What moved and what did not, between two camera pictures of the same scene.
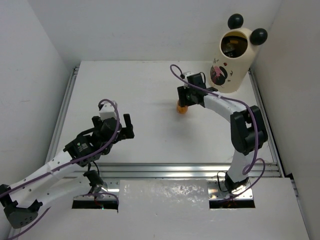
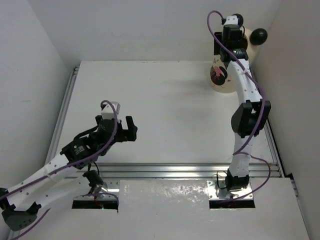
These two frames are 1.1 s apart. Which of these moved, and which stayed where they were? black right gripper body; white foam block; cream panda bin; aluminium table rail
Moved: black right gripper body
Stayed: white foam block; cream panda bin; aluminium table rail
